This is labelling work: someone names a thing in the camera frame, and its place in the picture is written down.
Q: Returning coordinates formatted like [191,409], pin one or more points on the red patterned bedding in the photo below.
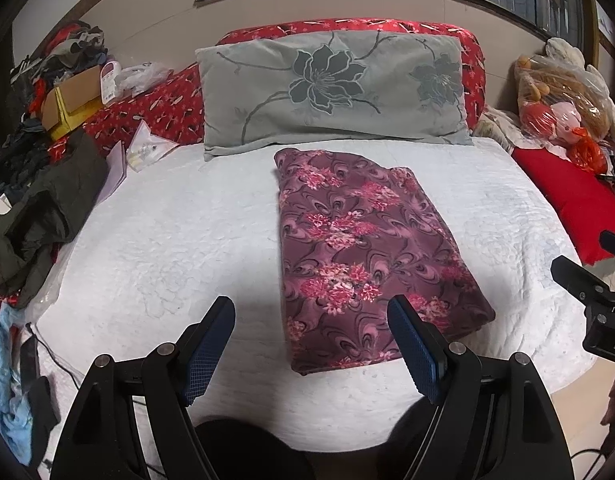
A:
[173,109]

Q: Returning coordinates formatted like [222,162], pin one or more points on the purple floral cloth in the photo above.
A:
[353,235]

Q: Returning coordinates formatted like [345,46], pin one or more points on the white paper sheet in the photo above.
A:
[117,166]

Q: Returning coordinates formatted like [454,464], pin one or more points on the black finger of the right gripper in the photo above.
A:
[574,278]

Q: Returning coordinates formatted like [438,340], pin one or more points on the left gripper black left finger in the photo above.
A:
[100,437]

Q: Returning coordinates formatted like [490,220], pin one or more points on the bagged stuffed toys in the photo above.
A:
[565,104]

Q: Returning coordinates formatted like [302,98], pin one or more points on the red blanket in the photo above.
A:
[584,205]

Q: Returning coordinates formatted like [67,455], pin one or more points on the light blue cloth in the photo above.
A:
[16,419]

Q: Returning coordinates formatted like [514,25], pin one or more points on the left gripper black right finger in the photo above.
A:
[478,418]

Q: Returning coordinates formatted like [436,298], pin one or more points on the dark olive garment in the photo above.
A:
[51,213]

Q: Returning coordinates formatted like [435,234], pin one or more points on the cardboard box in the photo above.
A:
[71,103]

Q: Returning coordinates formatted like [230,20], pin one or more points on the white quilted bedspread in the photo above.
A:
[153,257]

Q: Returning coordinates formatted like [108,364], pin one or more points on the pile of clothes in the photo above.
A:
[74,48]

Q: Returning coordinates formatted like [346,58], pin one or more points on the grey floral pillow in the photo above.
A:
[338,85]

